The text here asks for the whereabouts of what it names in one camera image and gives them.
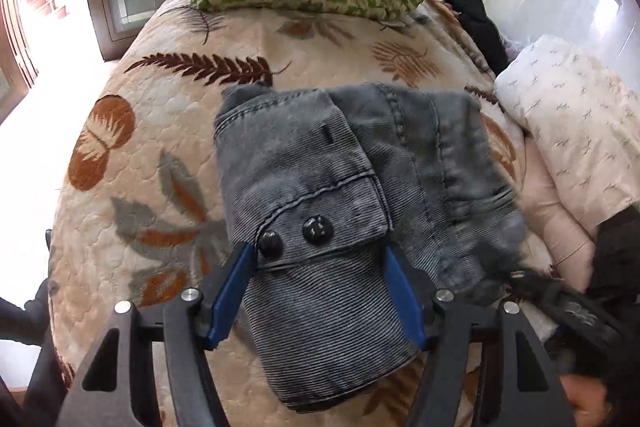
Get pink bed sheet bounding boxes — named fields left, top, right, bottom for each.
left=518, top=136, right=596, bottom=291

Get grey denim pants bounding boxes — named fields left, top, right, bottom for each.
left=214, top=83, right=526, bottom=412

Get leaf pattern bed blanket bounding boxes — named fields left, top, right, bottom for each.
left=48, top=0, right=597, bottom=427

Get person's right hand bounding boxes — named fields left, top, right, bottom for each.
left=560, top=374, right=613, bottom=427

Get white floral pillow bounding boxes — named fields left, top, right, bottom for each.
left=495, top=35, right=639, bottom=233

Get black clothing pile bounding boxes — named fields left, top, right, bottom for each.
left=444, top=0, right=509, bottom=75

